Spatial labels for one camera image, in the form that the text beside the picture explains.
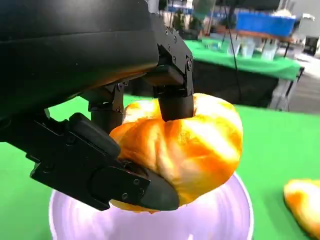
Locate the orange and white bread roll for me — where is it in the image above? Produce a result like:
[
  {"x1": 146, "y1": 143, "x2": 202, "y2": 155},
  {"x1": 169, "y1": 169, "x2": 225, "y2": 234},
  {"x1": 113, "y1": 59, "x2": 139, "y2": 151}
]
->
[
  {"x1": 283, "y1": 178, "x2": 320, "y2": 240},
  {"x1": 109, "y1": 92, "x2": 244, "y2": 215}
]

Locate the black table skirt cloth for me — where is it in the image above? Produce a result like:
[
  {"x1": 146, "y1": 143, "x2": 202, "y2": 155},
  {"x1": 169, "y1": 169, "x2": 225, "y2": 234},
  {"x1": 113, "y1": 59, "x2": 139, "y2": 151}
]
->
[{"x1": 124, "y1": 59, "x2": 280, "y2": 109}]

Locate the lilac plate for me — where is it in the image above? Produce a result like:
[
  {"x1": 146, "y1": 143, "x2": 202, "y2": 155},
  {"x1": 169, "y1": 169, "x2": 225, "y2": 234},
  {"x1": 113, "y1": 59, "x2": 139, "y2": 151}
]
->
[{"x1": 48, "y1": 171, "x2": 255, "y2": 240}]

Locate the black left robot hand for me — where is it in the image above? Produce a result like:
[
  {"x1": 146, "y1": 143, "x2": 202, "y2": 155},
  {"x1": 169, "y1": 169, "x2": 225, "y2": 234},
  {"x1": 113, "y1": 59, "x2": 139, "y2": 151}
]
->
[{"x1": 0, "y1": 0, "x2": 195, "y2": 212}]

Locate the green background table cloth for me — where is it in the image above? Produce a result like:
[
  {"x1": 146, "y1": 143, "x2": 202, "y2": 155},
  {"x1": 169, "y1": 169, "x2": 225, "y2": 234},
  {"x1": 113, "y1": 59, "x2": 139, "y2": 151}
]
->
[{"x1": 184, "y1": 37, "x2": 305, "y2": 81}]

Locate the blue plastic bin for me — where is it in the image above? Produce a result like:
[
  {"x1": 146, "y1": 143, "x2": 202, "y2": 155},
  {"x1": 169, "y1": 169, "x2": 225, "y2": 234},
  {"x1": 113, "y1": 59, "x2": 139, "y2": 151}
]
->
[{"x1": 235, "y1": 10, "x2": 296, "y2": 38}]

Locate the black hanging cable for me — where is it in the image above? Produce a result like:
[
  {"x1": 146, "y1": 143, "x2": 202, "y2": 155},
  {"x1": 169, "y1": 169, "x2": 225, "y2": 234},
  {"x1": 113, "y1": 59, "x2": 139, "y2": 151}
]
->
[{"x1": 223, "y1": 4, "x2": 244, "y2": 101}]

